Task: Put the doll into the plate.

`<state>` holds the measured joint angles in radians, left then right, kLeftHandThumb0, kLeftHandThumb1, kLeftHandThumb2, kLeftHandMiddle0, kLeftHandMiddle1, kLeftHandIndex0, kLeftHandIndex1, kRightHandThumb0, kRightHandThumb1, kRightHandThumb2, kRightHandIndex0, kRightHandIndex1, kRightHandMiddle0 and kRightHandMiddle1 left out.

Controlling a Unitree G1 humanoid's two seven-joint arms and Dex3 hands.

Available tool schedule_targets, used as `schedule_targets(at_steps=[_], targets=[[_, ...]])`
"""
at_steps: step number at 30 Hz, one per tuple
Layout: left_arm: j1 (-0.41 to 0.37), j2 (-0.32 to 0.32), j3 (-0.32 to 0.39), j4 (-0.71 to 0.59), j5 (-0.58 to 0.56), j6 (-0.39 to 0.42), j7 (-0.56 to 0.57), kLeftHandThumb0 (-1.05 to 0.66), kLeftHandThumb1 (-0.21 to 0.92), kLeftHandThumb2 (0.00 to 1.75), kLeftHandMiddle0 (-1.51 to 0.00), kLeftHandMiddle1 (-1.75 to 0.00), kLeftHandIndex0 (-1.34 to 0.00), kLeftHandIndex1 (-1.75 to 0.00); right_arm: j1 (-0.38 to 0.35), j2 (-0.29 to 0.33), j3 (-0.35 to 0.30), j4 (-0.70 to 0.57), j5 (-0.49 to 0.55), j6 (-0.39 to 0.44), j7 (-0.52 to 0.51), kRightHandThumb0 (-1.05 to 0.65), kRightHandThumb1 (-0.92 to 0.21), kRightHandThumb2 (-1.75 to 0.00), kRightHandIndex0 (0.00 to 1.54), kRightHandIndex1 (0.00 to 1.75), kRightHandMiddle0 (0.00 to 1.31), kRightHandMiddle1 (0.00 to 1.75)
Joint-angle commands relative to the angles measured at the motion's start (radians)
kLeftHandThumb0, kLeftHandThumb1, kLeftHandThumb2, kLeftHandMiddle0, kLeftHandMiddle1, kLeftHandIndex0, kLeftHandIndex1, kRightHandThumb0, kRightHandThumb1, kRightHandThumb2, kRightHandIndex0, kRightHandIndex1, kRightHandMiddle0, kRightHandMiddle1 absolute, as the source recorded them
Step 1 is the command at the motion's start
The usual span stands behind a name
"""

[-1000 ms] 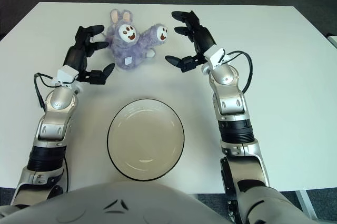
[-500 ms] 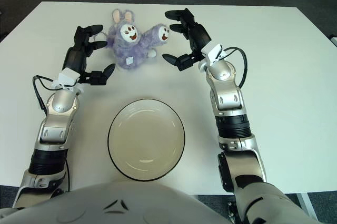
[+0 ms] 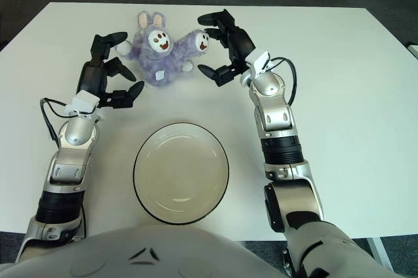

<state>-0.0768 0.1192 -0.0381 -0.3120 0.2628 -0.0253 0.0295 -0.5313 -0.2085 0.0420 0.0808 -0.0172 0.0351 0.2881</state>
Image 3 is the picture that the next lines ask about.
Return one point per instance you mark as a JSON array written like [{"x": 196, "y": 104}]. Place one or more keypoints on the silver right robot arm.
[{"x": 274, "y": 95}]

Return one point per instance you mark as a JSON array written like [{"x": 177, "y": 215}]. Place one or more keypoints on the grey robot torso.
[{"x": 147, "y": 255}]

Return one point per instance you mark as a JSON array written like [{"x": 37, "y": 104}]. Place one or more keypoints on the white table leg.
[{"x": 380, "y": 255}]

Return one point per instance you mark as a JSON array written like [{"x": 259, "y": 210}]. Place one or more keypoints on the white plate with black rim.
[{"x": 181, "y": 173}]

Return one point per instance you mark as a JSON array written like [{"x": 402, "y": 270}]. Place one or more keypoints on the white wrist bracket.
[
  {"x": 258, "y": 61},
  {"x": 85, "y": 100}
]

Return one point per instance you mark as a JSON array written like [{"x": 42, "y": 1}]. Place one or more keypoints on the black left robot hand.
[{"x": 93, "y": 75}]

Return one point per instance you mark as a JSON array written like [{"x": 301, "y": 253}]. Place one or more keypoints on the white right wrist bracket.
[{"x": 258, "y": 61}]

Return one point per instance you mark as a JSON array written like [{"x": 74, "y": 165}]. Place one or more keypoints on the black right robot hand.
[{"x": 238, "y": 43}]

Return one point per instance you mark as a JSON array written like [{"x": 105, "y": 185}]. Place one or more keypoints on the purple plush rabbit doll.
[{"x": 156, "y": 62}]

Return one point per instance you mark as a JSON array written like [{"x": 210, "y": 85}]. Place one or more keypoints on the white furniture edge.
[{"x": 414, "y": 50}]

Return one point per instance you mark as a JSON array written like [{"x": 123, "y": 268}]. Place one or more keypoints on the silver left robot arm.
[{"x": 75, "y": 131}]

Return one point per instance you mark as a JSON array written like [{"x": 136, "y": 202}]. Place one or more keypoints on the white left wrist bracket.
[{"x": 85, "y": 100}]

